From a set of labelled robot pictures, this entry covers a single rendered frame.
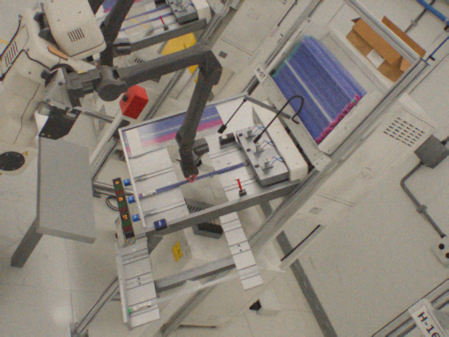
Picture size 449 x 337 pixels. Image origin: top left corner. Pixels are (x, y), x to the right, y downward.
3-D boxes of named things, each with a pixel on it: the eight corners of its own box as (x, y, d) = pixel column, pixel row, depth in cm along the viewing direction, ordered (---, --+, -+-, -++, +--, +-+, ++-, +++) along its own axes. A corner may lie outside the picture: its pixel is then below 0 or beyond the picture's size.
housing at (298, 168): (290, 191, 214) (290, 170, 203) (252, 124, 246) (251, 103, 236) (307, 186, 215) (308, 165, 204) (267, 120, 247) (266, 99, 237)
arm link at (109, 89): (210, 31, 167) (221, 46, 162) (214, 61, 178) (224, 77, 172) (88, 69, 159) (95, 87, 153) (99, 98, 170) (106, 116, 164)
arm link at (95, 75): (83, 71, 156) (86, 81, 153) (113, 64, 159) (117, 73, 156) (88, 92, 163) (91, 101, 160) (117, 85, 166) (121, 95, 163)
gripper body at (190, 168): (193, 159, 214) (191, 147, 209) (199, 174, 207) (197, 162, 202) (180, 163, 213) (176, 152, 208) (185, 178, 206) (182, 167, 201)
